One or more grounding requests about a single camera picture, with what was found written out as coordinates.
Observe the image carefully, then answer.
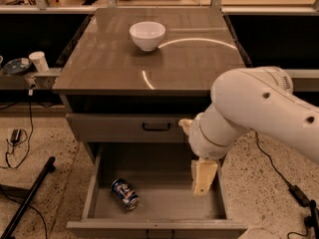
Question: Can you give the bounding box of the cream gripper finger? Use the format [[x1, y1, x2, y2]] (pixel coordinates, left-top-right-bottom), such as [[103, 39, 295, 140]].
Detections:
[[178, 119, 192, 136], [190, 159, 218, 196]]

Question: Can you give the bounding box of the blue pepsi can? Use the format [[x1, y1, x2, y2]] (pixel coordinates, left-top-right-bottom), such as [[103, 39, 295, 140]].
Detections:
[[112, 178, 139, 211]]

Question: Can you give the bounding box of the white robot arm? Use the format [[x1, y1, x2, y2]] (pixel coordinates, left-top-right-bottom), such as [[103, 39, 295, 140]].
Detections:
[[178, 67, 319, 196]]

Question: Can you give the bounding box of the open grey middle drawer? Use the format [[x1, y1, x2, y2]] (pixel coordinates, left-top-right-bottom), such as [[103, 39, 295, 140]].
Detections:
[[67, 143, 247, 239]]

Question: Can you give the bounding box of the grey drawer cabinet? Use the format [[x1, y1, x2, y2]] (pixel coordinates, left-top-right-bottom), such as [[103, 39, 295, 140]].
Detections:
[[52, 6, 248, 239]]

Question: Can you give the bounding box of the closed grey top drawer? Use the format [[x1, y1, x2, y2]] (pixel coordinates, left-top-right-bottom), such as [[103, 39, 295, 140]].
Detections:
[[66, 114, 188, 143]]

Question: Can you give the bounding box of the black power adapter right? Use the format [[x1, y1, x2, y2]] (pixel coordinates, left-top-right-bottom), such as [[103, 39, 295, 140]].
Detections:
[[289, 185, 310, 207]]

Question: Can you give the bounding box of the black power adapter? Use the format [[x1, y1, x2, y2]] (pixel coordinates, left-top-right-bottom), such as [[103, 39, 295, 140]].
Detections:
[[289, 185, 310, 207], [10, 128, 21, 143]]

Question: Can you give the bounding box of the white ceramic bowl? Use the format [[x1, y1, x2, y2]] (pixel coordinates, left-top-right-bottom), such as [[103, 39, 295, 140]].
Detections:
[[130, 21, 165, 51]]

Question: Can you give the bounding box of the black pole on floor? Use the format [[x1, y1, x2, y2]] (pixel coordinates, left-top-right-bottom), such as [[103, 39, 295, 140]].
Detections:
[[1, 156, 56, 239]]

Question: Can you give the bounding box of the white paper cup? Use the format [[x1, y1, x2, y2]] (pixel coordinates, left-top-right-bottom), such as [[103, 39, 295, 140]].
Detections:
[[29, 51, 49, 72]]

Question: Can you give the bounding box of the black power adapter left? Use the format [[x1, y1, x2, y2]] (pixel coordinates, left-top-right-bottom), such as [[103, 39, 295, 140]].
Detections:
[[10, 128, 21, 143]]

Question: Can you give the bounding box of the dark blue plate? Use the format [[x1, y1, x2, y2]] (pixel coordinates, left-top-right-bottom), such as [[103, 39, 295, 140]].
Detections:
[[3, 58, 32, 76]]

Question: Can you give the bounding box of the black drawer handle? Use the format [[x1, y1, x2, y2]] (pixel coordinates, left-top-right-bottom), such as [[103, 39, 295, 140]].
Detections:
[[142, 122, 170, 131]]

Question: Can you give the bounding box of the black cable right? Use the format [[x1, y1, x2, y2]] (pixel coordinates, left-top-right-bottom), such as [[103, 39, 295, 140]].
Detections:
[[254, 130, 294, 188]]

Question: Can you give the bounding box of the black cable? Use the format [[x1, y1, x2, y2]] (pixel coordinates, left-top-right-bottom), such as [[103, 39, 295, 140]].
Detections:
[[254, 130, 294, 188], [0, 90, 35, 170]]

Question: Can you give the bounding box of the black cable left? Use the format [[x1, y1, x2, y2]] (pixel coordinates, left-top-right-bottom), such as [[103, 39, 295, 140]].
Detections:
[[0, 90, 35, 170]]

